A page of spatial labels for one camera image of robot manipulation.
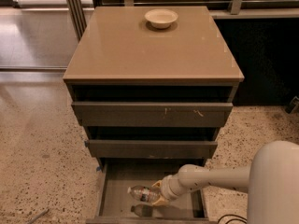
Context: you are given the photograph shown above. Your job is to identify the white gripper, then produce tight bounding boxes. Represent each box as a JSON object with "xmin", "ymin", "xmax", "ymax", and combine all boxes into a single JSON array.
[{"xmin": 152, "ymin": 175, "xmax": 180, "ymax": 206}]

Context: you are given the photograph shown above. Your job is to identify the clear plastic water bottle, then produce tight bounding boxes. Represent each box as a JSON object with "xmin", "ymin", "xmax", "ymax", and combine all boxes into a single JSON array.
[{"xmin": 127, "ymin": 185, "xmax": 160, "ymax": 203}]

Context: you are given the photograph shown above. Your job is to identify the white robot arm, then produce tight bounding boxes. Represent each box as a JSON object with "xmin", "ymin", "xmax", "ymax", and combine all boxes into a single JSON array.
[{"xmin": 154, "ymin": 141, "xmax": 299, "ymax": 224}]

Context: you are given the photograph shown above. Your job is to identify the bottom open grey drawer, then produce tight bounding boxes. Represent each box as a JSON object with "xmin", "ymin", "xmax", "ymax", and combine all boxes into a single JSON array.
[{"xmin": 86, "ymin": 160, "xmax": 217, "ymax": 224}]

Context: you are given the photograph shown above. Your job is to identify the middle grey drawer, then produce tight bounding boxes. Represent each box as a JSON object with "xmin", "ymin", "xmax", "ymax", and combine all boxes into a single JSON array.
[{"xmin": 85, "ymin": 140, "xmax": 218, "ymax": 159}]

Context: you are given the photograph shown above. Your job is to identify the top grey drawer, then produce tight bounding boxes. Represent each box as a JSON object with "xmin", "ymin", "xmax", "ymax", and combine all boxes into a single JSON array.
[{"xmin": 72, "ymin": 102, "xmax": 233, "ymax": 128}]

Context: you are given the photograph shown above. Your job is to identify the taupe drawer cabinet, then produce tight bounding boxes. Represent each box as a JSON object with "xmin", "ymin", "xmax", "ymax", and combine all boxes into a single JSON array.
[{"xmin": 64, "ymin": 7, "xmax": 244, "ymax": 167}]

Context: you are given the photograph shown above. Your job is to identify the grey metal rod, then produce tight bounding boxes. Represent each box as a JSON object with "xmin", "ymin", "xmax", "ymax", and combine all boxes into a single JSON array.
[{"xmin": 26, "ymin": 209, "xmax": 49, "ymax": 224}]

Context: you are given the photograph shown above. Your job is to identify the dark object on floor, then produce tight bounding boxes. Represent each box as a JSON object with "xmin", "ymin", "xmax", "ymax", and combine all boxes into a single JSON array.
[{"xmin": 285, "ymin": 96, "xmax": 299, "ymax": 114}]

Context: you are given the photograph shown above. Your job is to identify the white bowl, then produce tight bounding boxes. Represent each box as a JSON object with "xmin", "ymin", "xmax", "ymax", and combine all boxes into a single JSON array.
[{"xmin": 145, "ymin": 8, "xmax": 178, "ymax": 29}]

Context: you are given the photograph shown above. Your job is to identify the black cable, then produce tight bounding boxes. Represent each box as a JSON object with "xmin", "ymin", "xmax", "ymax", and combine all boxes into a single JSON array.
[{"xmin": 217, "ymin": 214, "xmax": 248, "ymax": 224}]

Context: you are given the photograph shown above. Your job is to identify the metal window frame post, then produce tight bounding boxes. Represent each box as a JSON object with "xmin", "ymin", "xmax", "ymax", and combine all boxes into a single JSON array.
[{"xmin": 66, "ymin": 0, "xmax": 87, "ymax": 40}]

